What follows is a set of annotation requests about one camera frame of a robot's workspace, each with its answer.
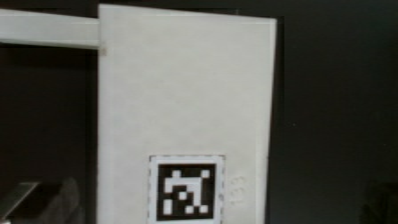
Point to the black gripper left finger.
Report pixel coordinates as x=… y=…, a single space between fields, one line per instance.
x=44 y=203

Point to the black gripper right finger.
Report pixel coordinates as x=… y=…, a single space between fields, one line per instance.
x=379 y=211

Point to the white cabinet top block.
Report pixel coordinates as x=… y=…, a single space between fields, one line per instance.
x=186 y=106

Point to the white U-shaped fence wall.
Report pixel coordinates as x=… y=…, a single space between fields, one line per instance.
x=49 y=29

